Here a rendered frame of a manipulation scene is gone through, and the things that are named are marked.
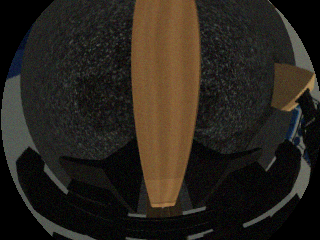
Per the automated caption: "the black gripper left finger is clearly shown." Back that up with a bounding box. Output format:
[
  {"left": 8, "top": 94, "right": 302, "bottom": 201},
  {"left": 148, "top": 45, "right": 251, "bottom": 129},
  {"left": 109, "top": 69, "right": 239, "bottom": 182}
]
[{"left": 57, "top": 136, "right": 143, "bottom": 213}]

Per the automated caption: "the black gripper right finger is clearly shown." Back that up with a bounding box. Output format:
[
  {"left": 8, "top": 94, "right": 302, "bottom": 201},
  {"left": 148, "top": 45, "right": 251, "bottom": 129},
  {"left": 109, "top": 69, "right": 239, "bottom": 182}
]
[{"left": 184, "top": 140, "right": 263, "bottom": 209}]

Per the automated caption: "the wooden post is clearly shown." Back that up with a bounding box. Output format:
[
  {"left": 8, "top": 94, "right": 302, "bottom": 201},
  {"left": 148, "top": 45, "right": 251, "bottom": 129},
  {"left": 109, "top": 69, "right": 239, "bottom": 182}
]
[{"left": 145, "top": 189, "right": 184, "bottom": 217}]

